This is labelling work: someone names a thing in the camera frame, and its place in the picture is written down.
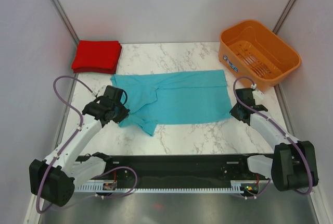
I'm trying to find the turquoise t shirt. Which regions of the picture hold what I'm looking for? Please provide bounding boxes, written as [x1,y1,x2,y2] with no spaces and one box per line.
[111,70,232,136]

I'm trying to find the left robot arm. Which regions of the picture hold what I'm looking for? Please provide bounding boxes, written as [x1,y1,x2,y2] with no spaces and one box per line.
[29,85,130,207]

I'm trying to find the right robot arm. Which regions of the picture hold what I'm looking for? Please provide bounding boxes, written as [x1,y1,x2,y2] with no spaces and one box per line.
[229,88,318,195]

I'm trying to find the dark red folded t shirt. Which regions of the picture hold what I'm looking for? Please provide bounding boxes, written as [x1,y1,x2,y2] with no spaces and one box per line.
[72,42,123,74]

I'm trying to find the orange plastic tub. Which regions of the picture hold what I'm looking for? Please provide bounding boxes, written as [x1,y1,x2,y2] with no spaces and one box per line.
[218,20,301,92]

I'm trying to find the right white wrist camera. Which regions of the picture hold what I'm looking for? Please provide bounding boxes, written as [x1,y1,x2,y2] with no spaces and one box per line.
[251,84,264,105]

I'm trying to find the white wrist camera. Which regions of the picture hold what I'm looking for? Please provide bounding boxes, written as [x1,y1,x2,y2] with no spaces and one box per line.
[92,85,106,98]
[251,84,264,105]

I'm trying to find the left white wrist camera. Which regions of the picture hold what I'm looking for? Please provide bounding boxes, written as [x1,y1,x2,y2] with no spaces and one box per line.
[92,85,106,98]

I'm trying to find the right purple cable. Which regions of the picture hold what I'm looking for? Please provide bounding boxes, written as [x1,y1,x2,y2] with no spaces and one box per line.
[232,76,316,200]

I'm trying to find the purple cable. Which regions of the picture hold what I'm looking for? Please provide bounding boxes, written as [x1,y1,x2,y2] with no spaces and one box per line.
[232,76,316,200]
[35,76,138,214]

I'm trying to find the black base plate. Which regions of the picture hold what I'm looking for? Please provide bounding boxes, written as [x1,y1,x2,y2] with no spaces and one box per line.
[75,153,274,190]

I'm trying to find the white slotted cable duct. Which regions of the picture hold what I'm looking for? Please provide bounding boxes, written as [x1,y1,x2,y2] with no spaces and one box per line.
[74,181,259,194]

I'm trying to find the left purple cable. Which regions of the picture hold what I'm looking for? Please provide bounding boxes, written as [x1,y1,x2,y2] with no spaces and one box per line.
[35,76,138,214]

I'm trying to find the right aluminium frame post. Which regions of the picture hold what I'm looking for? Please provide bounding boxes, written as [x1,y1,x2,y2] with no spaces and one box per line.
[272,0,297,35]

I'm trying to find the aluminium frame post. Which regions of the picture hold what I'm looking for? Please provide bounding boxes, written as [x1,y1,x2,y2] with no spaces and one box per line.
[272,0,297,35]
[50,0,80,46]

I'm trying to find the left aluminium frame post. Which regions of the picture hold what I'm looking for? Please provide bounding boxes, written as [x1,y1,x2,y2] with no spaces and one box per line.
[50,0,80,46]

